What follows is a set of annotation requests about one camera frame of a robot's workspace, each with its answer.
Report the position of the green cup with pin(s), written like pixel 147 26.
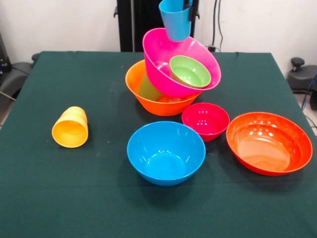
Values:
pixel 148 90

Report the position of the large orange bowl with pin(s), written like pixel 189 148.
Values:
pixel 158 106

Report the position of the small crimson bowl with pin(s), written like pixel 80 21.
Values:
pixel 205 121

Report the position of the grey pedestal foot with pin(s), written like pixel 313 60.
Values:
pixel 301 79
pixel 12 79

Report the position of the blue cup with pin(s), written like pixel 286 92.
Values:
pixel 175 22

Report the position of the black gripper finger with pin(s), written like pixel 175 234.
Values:
pixel 187 2
pixel 190 13

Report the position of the green bowl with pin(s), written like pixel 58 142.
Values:
pixel 190 72

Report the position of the blue bowl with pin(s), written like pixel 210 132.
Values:
pixel 166 153

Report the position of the yellow cup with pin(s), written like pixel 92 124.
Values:
pixel 74 112
pixel 69 134

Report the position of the dark green tablecloth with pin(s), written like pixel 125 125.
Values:
pixel 198 198

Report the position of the large magenta bowl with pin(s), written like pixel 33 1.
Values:
pixel 161 49

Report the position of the wide red-orange bowl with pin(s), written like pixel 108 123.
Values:
pixel 268 145

